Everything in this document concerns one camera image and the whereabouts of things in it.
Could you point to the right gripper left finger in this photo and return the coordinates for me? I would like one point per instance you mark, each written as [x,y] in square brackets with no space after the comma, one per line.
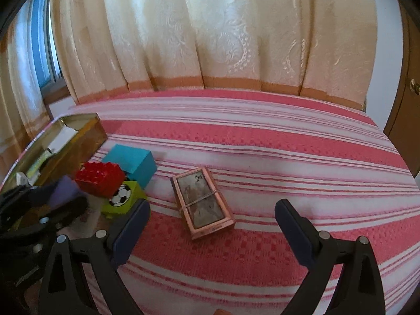
[64,288]

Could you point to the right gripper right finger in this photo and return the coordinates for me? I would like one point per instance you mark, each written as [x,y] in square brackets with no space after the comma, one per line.
[359,289]

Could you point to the purple foam block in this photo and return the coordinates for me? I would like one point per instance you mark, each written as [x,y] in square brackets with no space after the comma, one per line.
[65,190]

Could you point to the red toy brick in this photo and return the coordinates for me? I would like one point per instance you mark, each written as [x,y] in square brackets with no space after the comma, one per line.
[100,179]

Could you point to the green soccer ball cube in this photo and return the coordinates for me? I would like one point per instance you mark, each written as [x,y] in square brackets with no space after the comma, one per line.
[123,199]

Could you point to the teal toy brick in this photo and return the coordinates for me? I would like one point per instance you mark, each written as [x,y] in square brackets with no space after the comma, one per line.
[138,164]

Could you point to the copper card box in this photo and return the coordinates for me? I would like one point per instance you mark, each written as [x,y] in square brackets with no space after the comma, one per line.
[201,204]

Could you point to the green floss pick box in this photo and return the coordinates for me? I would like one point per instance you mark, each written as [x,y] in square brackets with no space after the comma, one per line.
[35,168]

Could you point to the white tall carton box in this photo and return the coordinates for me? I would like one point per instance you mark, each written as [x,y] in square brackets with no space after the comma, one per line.
[90,222]

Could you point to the gold metal tin tray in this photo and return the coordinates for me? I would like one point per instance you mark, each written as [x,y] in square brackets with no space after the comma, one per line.
[90,137]

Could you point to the white paper tray liner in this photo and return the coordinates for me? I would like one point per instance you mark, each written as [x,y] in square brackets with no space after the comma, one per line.
[61,139]

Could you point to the left side curtain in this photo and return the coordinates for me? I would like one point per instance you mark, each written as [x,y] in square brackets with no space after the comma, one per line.
[23,112]

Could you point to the red striped tablecloth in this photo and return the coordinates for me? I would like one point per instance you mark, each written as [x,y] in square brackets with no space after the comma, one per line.
[333,163]

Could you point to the brown wooden door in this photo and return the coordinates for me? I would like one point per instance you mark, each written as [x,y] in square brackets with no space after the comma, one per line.
[402,126]

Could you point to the brass door knob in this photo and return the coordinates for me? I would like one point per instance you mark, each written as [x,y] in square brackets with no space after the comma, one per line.
[414,86]

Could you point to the cream floral curtain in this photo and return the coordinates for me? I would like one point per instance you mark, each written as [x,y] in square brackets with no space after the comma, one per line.
[323,49]

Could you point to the window with metal frame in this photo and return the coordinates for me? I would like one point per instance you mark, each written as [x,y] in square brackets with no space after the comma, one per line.
[49,75]

